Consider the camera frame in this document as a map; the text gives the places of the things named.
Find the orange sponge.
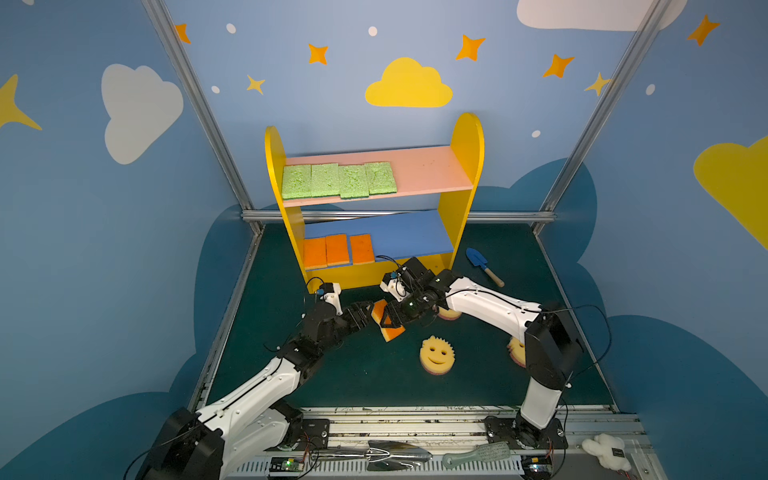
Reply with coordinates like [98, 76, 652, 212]
[349, 234, 376, 265]
[325, 234, 350, 267]
[303, 238, 328, 270]
[371, 300, 405, 342]

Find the circuit board right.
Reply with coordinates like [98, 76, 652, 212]
[520, 456, 553, 480]

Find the white plush toy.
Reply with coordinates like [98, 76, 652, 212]
[581, 433, 632, 472]

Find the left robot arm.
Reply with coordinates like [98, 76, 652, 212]
[136, 301, 374, 479]

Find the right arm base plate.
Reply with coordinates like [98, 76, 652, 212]
[483, 416, 569, 450]

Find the silver metal trowel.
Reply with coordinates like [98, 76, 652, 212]
[317, 440, 433, 472]

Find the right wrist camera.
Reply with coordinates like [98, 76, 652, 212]
[380, 272, 409, 302]

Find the green sponge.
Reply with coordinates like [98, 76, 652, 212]
[339, 165, 370, 200]
[281, 165, 312, 200]
[365, 162, 398, 195]
[311, 163, 340, 198]

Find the pale green brush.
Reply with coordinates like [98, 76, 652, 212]
[441, 442, 511, 469]

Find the smiley sponge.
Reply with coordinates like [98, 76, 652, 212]
[419, 336, 455, 375]
[507, 337, 526, 368]
[437, 307, 462, 321]

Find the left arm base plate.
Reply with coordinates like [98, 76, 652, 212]
[277, 419, 330, 451]

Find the yellow shelf with pink and blue boards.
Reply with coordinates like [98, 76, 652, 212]
[264, 113, 485, 291]

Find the green circuit board left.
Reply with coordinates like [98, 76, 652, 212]
[268, 456, 306, 475]

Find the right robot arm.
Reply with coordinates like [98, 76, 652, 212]
[380, 257, 585, 431]

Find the blue toy shovel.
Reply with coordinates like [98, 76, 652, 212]
[466, 248, 505, 288]

